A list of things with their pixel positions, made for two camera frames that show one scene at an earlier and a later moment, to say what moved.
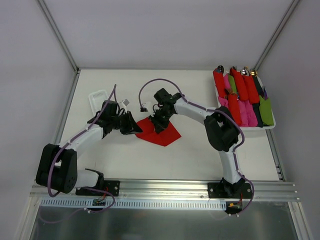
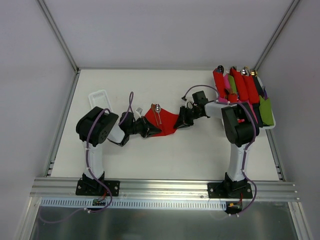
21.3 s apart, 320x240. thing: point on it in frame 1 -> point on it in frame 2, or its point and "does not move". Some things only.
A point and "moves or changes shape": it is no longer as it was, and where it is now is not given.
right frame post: [293, 5] does not move
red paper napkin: [166, 136] moves or changes shape
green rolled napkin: [266, 111] does not move
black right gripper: [159, 119] -> [188, 114]
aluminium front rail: [167, 189] does not move
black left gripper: [126, 122] -> [144, 127]
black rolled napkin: [256, 106] does not move
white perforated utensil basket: [96, 99] does not move
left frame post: [59, 36] does not move
